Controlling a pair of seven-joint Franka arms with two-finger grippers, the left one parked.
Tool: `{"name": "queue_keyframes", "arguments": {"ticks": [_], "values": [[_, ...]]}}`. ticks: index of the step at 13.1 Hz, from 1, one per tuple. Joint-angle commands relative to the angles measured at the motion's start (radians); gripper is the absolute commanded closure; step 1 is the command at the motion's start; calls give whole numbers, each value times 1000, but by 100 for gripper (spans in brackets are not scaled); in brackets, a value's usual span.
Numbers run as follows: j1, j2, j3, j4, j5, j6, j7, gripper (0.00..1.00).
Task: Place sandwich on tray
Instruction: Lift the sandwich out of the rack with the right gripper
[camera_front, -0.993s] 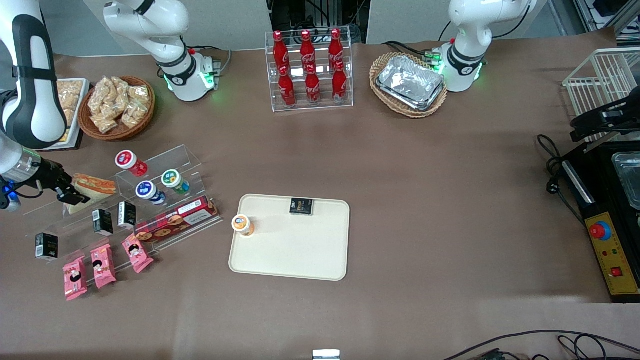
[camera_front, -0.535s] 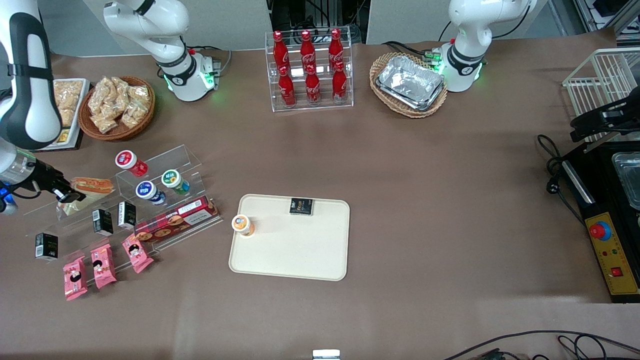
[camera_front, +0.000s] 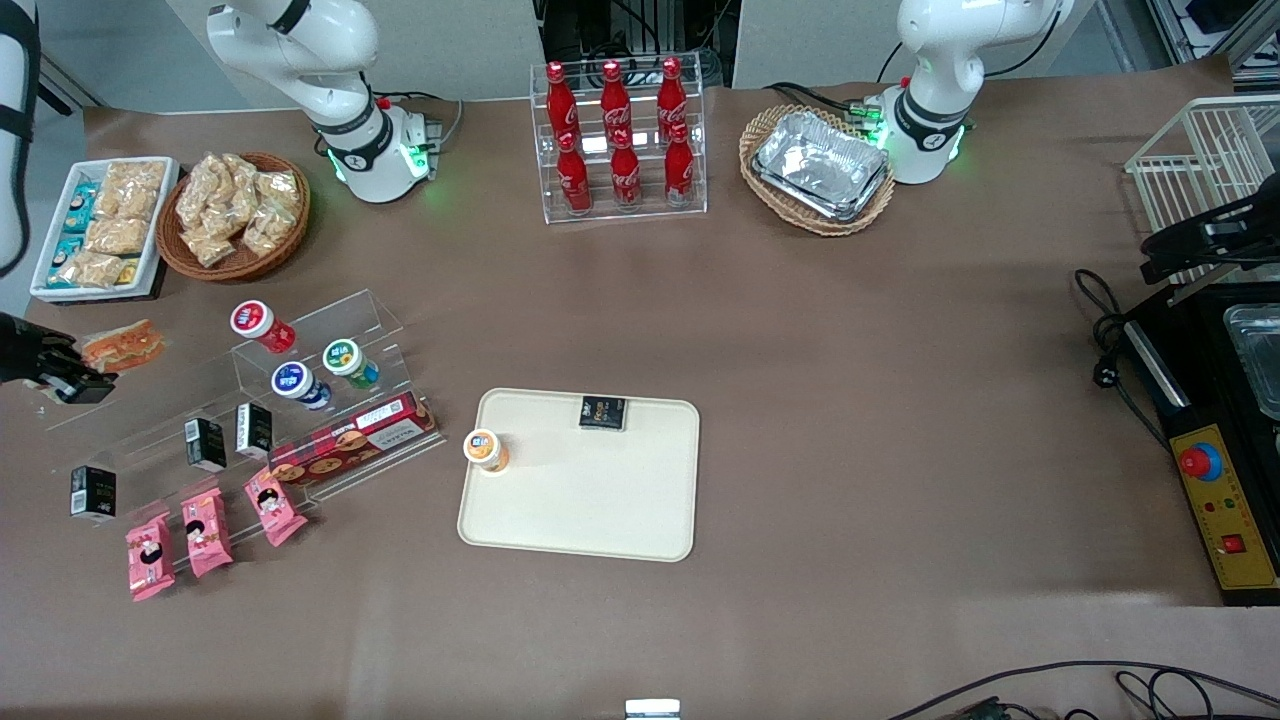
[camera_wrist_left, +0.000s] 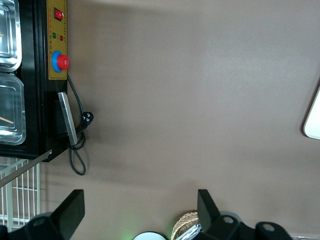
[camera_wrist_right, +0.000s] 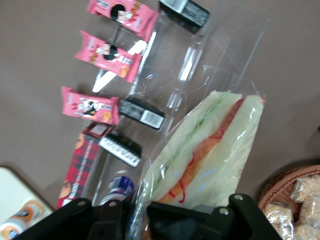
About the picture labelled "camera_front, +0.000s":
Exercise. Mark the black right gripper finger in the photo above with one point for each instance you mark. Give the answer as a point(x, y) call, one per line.
point(85, 388)
point(65, 350)

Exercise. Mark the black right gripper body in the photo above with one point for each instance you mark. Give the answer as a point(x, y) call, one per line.
point(22, 352)

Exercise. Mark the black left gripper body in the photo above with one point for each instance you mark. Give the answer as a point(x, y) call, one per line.
point(1238, 228)

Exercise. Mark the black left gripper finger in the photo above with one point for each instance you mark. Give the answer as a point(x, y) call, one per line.
point(1185, 268)
point(1180, 240)

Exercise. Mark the triangle sandwich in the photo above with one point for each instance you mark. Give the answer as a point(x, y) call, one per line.
point(125, 345)

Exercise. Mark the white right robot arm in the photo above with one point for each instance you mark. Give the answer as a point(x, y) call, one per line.
point(340, 100)

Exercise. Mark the white rectangular snack tray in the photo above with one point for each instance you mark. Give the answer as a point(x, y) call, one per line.
point(50, 250)

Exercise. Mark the cream plastic serving tray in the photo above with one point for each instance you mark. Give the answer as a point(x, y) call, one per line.
point(580, 500)

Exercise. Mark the long grey metal lever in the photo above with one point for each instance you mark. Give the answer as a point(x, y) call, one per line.
point(1192, 292)

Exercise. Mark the beige cracker packet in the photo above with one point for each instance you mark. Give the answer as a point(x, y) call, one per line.
point(118, 235)
point(135, 188)
point(92, 270)

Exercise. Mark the blue wrapped snack packet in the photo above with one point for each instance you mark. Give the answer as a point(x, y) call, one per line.
point(82, 207)
point(67, 260)

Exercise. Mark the black machine yellow control panel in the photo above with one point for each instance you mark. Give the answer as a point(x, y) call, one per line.
point(1195, 365)

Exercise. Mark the small black drink carton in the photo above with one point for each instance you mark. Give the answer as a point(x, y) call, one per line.
point(205, 445)
point(603, 413)
point(254, 432)
point(93, 493)

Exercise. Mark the stainless steel food pan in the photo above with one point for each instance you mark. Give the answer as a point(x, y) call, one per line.
point(1255, 360)

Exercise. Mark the clear bag fried snacks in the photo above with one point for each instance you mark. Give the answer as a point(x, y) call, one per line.
point(268, 232)
point(278, 190)
point(230, 175)
point(198, 198)
point(210, 247)

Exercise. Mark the pink snack packet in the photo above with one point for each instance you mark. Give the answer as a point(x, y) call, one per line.
point(150, 557)
point(275, 507)
point(207, 532)

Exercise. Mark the red lid yogurt bottle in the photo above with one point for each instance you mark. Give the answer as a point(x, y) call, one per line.
point(260, 325)

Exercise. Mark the blue lid yogurt bottle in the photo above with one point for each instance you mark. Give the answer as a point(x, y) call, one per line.
point(298, 385)

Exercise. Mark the round wicker basket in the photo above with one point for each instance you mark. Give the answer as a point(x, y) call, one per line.
point(760, 190)
point(290, 240)

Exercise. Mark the green lid yogurt bottle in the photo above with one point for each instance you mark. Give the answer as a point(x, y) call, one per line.
point(348, 363)

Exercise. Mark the red cookie box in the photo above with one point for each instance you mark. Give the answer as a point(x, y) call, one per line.
point(350, 440)

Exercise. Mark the clear acrylic stepped display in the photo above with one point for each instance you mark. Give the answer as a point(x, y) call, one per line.
point(385, 330)

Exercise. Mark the stacked aluminium foil containers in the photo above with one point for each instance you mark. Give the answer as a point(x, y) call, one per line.
point(820, 165)

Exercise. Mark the orange lid yogurt bottle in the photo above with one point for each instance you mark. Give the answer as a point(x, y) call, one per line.
point(486, 450)

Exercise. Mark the clear acrylic bottle rack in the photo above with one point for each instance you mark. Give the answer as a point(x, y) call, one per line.
point(700, 150)

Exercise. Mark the red cola bottle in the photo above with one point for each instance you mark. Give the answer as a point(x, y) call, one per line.
point(560, 100)
point(672, 98)
point(615, 100)
point(626, 172)
point(680, 165)
point(574, 175)

